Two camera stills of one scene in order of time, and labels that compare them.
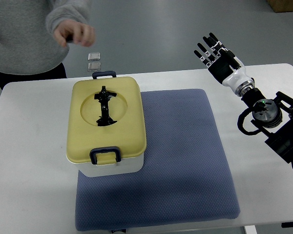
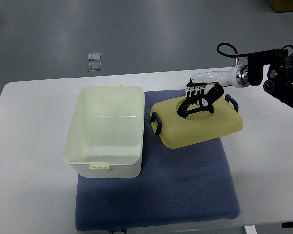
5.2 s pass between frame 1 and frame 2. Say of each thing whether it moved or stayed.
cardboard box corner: stayed
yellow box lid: moved
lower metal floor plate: stayed
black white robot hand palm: moved
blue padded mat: stayed
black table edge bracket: stayed
